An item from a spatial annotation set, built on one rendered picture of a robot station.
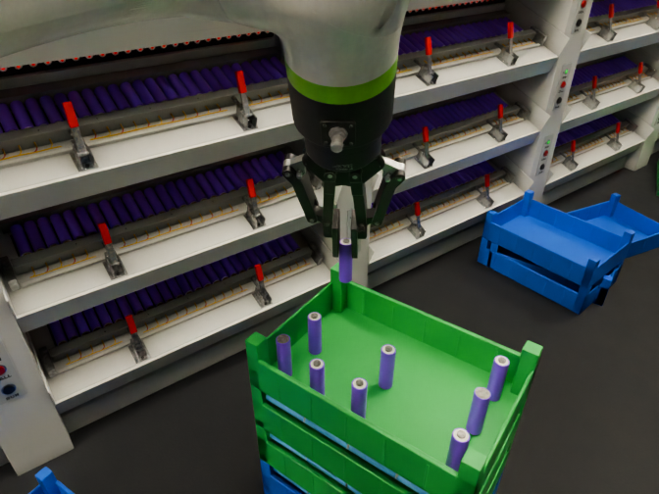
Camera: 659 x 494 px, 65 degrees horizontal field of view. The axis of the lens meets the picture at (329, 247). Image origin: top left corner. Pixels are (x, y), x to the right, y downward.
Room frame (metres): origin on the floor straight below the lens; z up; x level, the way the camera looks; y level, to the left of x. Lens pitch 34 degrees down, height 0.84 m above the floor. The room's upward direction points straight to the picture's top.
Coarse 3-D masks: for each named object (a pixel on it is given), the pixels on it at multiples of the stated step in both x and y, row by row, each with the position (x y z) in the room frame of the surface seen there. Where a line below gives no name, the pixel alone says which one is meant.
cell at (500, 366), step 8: (496, 360) 0.43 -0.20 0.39; (504, 360) 0.43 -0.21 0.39; (496, 368) 0.43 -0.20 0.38; (504, 368) 0.42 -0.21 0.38; (496, 376) 0.42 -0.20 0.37; (504, 376) 0.42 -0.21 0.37; (488, 384) 0.43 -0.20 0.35; (496, 384) 0.42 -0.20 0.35; (496, 392) 0.42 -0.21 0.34; (496, 400) 0.42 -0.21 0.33
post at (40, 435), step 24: (0, 288) 0.58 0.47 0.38; (0, 312) 0.57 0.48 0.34; (0, 336) 0.56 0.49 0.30; (24, 336) 0.60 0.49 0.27; (24, 360) 0.57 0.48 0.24; (24, 384) 0.56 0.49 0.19; (0, 408) 0.54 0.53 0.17; (24, 408) 0.56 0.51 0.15; (48, 408) 0.57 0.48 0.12; (0, 432) 0.53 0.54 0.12; (24, 432) 0.55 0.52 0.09; (48, 432) 0.56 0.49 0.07; (24, 456) 0.54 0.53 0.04; (48, 456) 0.56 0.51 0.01
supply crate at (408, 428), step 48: (336, 288) 0.59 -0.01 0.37; (336, 336) 0.54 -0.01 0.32; (384, 336) 0.54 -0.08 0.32; (432, 336) 0.52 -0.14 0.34; (480, 336) 0.48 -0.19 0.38; (288, 384) 0.41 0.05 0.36; (336, 384) 0.45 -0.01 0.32; (432, 384) 0.45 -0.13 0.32; (480, 384) 0.45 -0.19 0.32; (528, 384) 0.41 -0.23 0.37; (336, 432) 0.37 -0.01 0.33; (384, 432) 0.34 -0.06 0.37; (432, 432) 0.38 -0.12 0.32; (432, 480) 0.30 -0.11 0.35; (480, 480) 0.29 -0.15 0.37
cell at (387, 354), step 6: (384, 348) 0.45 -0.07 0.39; (390, 348) 0.45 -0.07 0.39; (384, 354) 0.44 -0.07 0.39; (390, 354) 0.44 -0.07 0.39; (384, 360) 0.44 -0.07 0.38; (390, 360) 0.44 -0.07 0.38; (384, 366) 0.44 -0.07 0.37; (390, 366) 0.44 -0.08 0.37; (384, 372) 0.44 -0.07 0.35; (390, 372) 0.44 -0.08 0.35; (384, 378) 0.44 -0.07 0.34; (390, 378) 0.44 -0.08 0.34; (384, 384) 0.44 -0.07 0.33; (390, 384) 0.44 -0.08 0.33
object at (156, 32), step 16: (96, 32) 0.71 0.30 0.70; (112, 32) 0.72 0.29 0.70; (128, 32) 0.74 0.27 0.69; (144, 32) 0.75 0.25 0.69; (160, 32) 0.76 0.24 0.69; (176, 32) 0.78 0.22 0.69; (192, 32) 0.79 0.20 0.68; (208, 32) 0.81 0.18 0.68; (224, 32) 0.82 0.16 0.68; (240, 32) 0.84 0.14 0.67; (32, 48) 0.67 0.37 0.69; (48, 48) 0.68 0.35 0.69; (64, 48) 0.69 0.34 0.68; (80, 48) 0.70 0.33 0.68; (96, 48) 0.71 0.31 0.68; (112, 48) 0.73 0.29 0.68; (128, 48) 0.74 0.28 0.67; (0, 64) 0.65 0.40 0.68; (16, 64) 0.66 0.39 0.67
